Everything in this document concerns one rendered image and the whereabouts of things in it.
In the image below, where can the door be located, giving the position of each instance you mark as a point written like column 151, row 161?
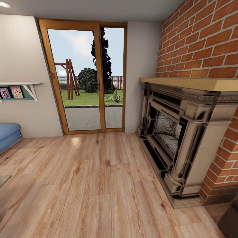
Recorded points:
column 87, row 63

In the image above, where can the wood fireplace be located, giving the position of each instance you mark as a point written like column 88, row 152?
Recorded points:
column 181, row 131

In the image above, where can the cabinet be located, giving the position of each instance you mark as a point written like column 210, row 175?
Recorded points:
column 229, row 221

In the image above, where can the sofa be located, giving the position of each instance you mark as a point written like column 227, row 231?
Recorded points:
column 9, row 135

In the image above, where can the shelf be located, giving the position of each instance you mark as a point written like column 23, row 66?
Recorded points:
column 27, row 88

